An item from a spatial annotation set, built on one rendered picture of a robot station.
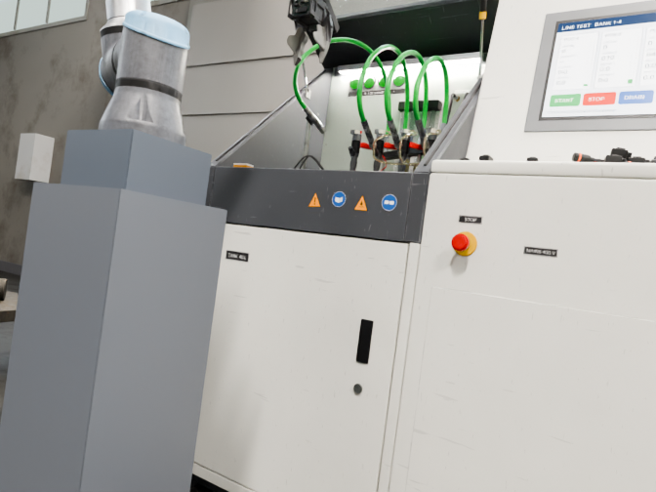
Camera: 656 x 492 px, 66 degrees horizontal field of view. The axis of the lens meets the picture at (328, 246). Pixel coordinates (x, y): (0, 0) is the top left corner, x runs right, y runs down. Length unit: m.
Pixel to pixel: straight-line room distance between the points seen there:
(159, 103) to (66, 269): 0.32
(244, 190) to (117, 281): 0.67
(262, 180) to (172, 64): 0.51
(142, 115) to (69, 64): 5.72
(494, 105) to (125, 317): 1.04
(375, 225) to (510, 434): 0.52
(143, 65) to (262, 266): 0.62
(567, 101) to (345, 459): 1.01
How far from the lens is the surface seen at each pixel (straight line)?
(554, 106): 1.40
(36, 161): 6.47
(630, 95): 1.39
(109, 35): 1.14
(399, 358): 1.16
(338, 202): 1.24
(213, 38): 4.92
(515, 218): 1.08
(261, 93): 4.34
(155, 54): 0.98
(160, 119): 0.94
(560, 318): 1.06
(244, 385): 1.41
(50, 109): 6.78
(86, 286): 0.87
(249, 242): 1.39
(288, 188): 1.33
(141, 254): 0.85
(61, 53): 6.86
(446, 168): 1.14
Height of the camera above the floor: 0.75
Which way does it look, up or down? 1 degrees up
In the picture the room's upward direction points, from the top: 8 degrees clockwise
